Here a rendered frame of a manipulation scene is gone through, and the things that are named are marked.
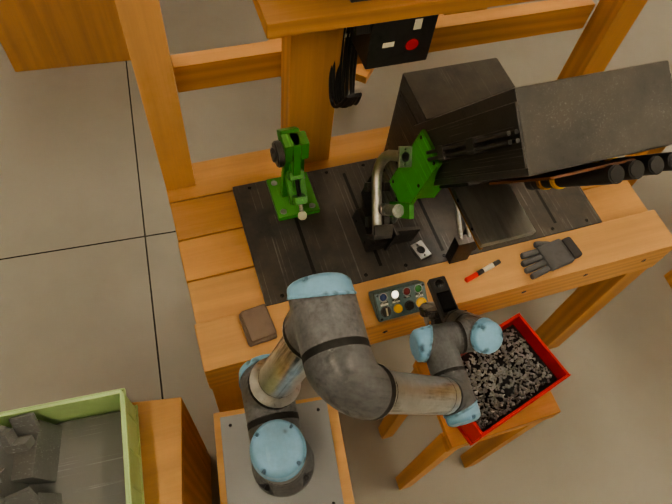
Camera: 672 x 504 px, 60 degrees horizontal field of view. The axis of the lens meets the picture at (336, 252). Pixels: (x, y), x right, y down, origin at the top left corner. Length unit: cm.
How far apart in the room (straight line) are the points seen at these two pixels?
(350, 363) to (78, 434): 90
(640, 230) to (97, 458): 171
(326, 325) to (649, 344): 228
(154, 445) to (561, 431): 170
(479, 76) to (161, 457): 134
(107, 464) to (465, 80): 138
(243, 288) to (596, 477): 168
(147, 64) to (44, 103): 204
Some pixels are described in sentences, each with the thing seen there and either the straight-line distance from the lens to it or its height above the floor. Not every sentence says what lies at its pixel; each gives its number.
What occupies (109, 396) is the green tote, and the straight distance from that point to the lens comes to 154.
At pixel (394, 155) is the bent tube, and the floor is 119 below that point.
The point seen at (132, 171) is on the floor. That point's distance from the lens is 309.
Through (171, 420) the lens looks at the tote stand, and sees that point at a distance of 166.
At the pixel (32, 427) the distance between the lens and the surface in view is 159.
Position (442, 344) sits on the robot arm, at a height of 122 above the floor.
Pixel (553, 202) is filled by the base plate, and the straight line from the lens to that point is 201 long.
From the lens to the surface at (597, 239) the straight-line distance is 200.
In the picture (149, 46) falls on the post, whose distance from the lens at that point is 148.
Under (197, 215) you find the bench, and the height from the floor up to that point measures 88.
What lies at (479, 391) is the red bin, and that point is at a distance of 164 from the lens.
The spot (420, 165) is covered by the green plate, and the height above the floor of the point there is 121.
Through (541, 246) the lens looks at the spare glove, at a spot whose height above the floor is 92.
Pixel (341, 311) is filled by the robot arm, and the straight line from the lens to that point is 94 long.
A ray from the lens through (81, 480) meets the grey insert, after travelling 162.
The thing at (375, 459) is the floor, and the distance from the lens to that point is 244.
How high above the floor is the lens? 237
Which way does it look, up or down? 59 degrees down
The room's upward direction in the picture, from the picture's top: 10 degrees clockwise
